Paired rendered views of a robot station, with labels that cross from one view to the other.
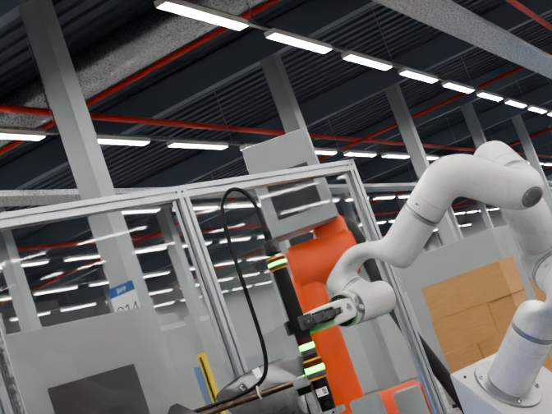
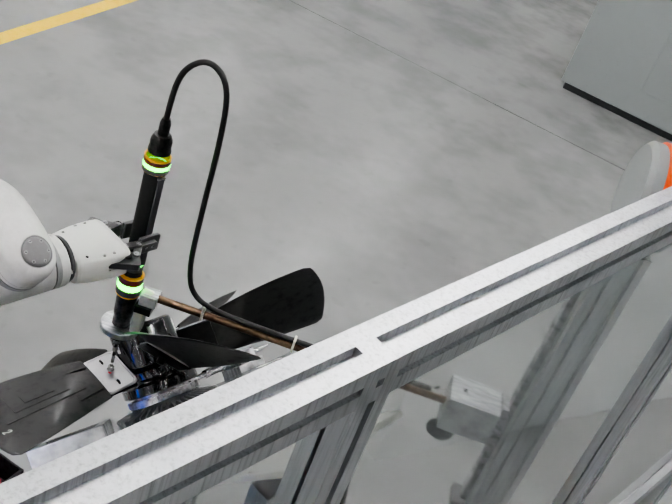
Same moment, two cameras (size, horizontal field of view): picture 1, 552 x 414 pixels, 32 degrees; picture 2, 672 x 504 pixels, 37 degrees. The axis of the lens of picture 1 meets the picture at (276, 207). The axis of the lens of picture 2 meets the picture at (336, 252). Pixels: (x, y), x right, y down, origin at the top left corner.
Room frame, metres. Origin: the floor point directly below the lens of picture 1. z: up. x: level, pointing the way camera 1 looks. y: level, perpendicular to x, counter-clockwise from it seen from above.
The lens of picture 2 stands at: (3.50, 0.14, 2.50)
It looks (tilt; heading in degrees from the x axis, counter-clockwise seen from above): 34 degrees down; 171
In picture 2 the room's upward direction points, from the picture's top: 20 degrees clockwise
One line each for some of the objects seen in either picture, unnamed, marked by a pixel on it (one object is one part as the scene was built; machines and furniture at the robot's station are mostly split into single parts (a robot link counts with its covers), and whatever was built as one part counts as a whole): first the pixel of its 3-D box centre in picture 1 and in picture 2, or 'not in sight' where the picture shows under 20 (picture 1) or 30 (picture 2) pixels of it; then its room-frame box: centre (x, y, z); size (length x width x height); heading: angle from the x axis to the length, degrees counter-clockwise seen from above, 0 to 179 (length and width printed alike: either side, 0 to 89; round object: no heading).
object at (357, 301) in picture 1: (347, 308); (49, 261); (2.27, -0.08, 1.50); 0.09 x 0.03 x 0.08; 47
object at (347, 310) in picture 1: (329, 314); (85, 251); (2.23, -0.03, 1.50); 0.11 x 0.10 x 0.07; 137
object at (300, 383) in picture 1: (319, 394); (129, 308); (2.15, 0.05, 1.35); 0.09 x 0.07 x 0.10; 82
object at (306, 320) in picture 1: (313, 319); (121, 225); (2.14, 0.01, 1.51); 0.07 x 0.03 x 0.03; 137
